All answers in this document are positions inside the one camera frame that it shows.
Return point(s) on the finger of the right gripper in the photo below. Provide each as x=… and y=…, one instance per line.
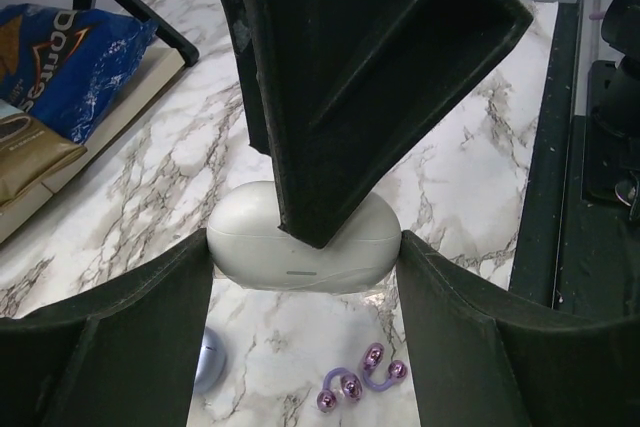
x=336, y=92

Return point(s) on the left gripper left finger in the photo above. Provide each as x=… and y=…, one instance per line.
x=123, y=353

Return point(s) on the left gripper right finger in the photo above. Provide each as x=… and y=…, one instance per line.
x=482, y=356

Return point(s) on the gold brown snack bag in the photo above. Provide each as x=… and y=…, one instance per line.
x=30, y=152

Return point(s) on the blue Doritos bag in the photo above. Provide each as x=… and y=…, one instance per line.
x=65, y=67

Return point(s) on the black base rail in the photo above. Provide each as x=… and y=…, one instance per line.
x=577, y=251

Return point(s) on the lavender earbud charging case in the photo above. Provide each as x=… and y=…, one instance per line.
x=211, y=362

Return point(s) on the beige black shelf rack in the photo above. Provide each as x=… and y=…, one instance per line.
x=167, y=54

